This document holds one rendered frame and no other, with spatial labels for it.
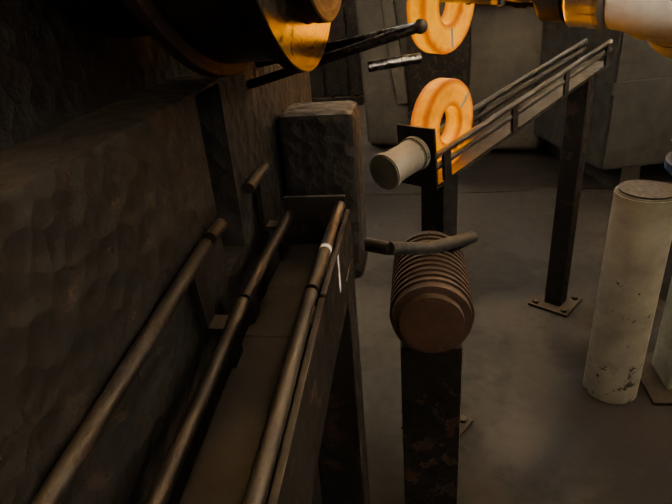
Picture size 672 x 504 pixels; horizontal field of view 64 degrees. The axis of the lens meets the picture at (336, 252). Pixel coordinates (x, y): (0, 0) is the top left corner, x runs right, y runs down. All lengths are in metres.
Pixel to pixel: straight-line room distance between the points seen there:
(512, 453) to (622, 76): 1.71
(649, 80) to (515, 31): 0.78
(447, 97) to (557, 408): 0.81
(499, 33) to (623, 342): 2.06
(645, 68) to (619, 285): 1.46
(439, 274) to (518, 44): 2.36
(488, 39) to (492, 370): 2.01
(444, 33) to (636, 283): 0.67
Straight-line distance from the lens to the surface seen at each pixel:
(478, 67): 3.14
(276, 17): 0.36
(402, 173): 0.86
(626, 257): 1.27
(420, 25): 0.55
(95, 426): 0.33
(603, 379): 1.44
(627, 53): 2.56
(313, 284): 0.46
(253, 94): 0.64
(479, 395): 1.43
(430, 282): 0.82
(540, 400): 1.45
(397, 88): 3.22
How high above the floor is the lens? 0.95
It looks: 27 degrees down
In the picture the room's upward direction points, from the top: 5 degrees counter-clockwise
